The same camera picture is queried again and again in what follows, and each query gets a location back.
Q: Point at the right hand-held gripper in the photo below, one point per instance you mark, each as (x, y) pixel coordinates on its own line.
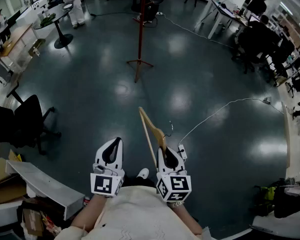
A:
(176, 186)

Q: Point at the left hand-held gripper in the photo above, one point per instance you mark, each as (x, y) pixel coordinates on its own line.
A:
(105, 184)

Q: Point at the wooden hanger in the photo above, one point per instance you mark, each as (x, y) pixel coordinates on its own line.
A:
(155, 131)

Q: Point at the person's left forearm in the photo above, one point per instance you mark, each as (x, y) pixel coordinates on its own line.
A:
(90, 212)

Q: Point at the person's right forearm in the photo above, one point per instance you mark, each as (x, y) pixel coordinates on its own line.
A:
(185, 219)

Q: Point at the white power strip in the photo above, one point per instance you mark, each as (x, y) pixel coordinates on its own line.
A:
(182, 151)

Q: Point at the person's white shoe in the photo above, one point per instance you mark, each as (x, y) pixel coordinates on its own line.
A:
(143, 173)

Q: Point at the person's black trousers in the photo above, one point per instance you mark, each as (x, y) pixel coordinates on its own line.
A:
(140, 182)

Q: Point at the silver wristwatch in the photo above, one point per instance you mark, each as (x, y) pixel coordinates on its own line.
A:
(175, 204)

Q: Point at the person's cream knit top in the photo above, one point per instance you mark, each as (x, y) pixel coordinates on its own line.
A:
(137, 214)

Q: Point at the grey metal beam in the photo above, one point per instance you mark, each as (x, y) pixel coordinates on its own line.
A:
(47, 186)

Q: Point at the black office chair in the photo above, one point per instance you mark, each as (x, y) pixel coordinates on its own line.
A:
(25, 124)

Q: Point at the yellow green bag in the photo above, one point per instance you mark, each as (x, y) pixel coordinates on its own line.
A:
(267, 195)

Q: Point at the brown cardboard boxes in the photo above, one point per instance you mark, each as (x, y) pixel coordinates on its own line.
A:
(5, 184)

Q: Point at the white plug adapter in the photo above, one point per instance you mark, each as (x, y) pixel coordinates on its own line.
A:
(266, 100)

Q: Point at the red wooden coat rack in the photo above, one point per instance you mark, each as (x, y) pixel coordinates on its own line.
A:
(140, 34)

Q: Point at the black bag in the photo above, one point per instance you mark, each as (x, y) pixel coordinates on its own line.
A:
(290, 201)

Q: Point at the light wooden desk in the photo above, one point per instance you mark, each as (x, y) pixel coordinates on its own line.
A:
(17, 37)

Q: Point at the white office desk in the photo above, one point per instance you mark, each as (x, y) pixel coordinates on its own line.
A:
(223, 15)

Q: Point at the round black pedestal table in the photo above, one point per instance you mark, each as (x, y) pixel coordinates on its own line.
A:
(57, 16)

